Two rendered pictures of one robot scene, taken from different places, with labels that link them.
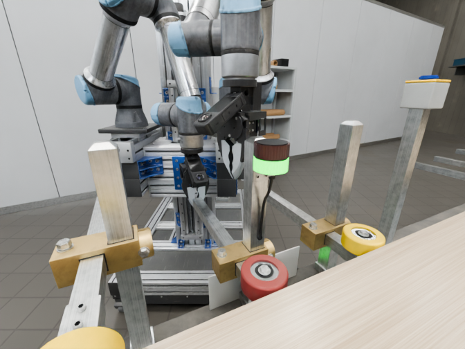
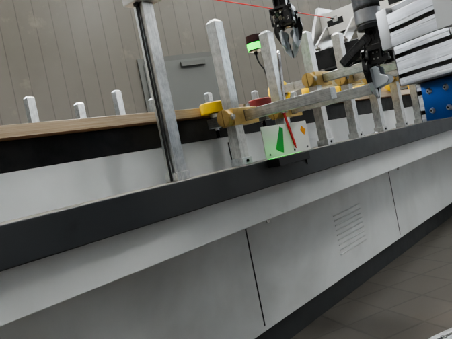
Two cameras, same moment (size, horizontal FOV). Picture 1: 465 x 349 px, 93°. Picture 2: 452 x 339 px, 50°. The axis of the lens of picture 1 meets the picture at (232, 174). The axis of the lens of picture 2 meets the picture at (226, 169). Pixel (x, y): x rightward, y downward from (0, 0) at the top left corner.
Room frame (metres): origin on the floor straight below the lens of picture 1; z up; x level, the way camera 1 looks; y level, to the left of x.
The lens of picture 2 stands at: (1.80, -0.89, 0.75)
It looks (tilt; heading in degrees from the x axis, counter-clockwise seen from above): 2 degrees down; 156
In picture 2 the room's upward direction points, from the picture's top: 11 degrees counter-clockwise
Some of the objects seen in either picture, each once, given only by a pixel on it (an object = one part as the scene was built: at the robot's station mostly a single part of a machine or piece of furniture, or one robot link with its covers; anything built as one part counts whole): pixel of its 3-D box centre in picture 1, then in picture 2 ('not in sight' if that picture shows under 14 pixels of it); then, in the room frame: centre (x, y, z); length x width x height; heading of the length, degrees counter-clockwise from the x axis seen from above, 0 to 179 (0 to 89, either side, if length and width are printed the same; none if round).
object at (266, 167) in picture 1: (270, 163); (255, 46); (0.37, -0.07, 1.07); 0.06 x 0.06 x 0.02
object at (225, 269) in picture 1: (244, 257); (284, 110); (0.40, -0.03, 0.85); 0.13 x 0.06 x 0.05; 115
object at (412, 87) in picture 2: not in sight; (413, 89); (-0.12, 1.09, 0.88); 0.03 x 0.03 x 0.48; 25
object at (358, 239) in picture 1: (358, 253); (214, 119); (0.40, -0.28, 0.85); 0.08 x 0.08 x 0.11
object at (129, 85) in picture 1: (125, 90); not in sight; (1.12, 0.50, 1.20); 0.13 x 0.12 x 0.14; 145
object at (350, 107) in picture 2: not in sight; (347, 91); (0.20, 0.41, 0.89); 0.03 x 0.03 x 0.48; 25
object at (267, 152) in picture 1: (271, 149); (254, 39); (0.37, -0.07, 1.10); 0.06 x 0.06 x 0.02
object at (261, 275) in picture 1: (263, 293); (262, 114); (0.30, -0.05, 0.85); 0.08 x 0.08 x 0.11
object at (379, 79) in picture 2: (198, 193); (379, 81); (0.70, 0.12, 0.86); 0.06 x 0.03 x 0.09; 25
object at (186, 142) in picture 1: (190, 141); (368, 18); (0.69, 0.13, 1.05); 0.08 x 0.08 x 0.05
